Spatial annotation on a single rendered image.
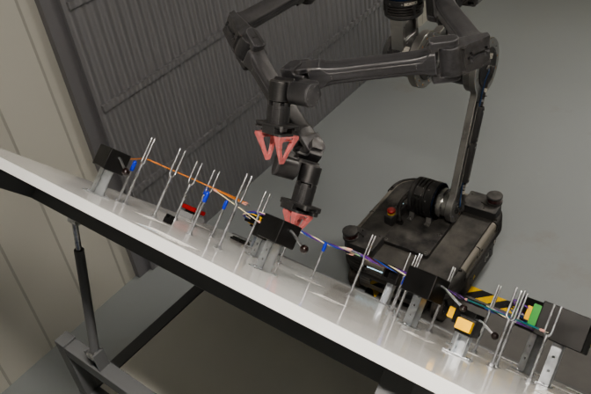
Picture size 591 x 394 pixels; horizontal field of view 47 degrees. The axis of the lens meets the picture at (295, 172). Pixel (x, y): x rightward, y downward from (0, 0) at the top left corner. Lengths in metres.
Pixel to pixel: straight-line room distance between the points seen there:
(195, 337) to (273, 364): 0.25
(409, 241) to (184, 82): 1.26
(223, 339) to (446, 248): 1.29
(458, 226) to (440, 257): 0.21
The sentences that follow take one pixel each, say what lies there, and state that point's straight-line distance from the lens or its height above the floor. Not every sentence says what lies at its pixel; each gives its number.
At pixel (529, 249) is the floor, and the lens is 3.33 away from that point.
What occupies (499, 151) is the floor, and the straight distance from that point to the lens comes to 3.93.
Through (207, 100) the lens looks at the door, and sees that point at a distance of 3.37.
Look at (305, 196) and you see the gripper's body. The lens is 1.79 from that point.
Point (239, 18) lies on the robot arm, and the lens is 2.02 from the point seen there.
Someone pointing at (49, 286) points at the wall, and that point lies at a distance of 3.12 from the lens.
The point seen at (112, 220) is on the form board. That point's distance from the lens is 1.03.
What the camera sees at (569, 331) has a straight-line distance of 1.35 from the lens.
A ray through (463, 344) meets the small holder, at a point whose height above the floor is 1.37.
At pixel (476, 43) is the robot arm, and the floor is 1.50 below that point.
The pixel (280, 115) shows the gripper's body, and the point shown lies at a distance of 1.67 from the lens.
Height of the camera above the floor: 2.26
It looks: 36 degrees down
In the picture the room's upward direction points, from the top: 9 degrees counter-clockwise
